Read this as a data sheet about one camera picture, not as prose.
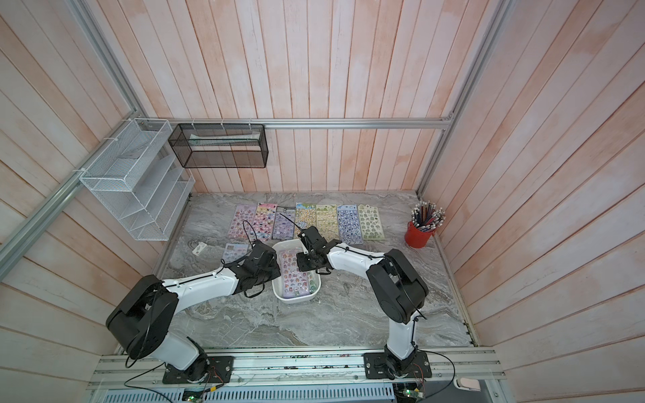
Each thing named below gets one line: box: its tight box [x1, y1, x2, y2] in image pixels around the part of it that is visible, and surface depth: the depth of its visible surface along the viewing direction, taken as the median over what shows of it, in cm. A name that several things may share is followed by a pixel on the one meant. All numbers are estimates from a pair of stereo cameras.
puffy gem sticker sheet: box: [272, 205, 296, 240], surface depth 110 cm
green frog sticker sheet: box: [357, 204, 385, 241], surface depth 113 cm
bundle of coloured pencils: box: [410, 200, 446, 233], surface depth 92 cm
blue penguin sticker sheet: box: [337, 204, 363, 245], surface depth 113 cm
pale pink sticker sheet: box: [227, 204, 257, 242], surface depth 113 cm
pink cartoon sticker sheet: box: [252, 202, 278, 242], surface depth 113 cm
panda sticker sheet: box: [294, 202, 317, 240], surface depth 116 cm
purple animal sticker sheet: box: [279, 249, 311, 299], surface depth 92 cm
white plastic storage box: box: [271, 238, 322, 304], surface depth 92 cm
